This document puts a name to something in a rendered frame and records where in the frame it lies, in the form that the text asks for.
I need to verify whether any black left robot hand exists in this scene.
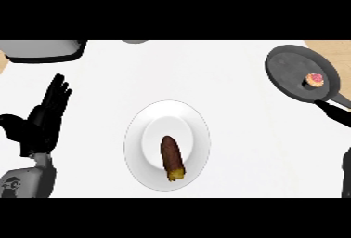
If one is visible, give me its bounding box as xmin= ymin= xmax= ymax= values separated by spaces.
xmin=0 ymin=73 xmax=74 ymax=158

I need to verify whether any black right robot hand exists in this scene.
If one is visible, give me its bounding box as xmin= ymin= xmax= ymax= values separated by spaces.
xmin=340 ymin=148 xmax=351 ymax=199

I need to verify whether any white oval plate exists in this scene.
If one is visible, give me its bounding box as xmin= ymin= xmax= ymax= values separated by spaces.
xmin=122 ymin=99 xmax=212 ymax=192

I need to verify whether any small pink-topped cupcake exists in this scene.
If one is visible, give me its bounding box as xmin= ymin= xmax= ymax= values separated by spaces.
xmin=302 ymin=73 xmax=326 ymax=88

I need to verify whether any dark grey pan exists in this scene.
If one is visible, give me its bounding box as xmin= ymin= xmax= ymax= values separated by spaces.
xmin=262 ymin=45 xmax=351 ymax=128

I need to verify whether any grey appliance with black rim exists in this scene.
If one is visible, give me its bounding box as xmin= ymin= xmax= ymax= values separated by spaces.
xmin=0 ymin=40 xmax=88 ymax=65

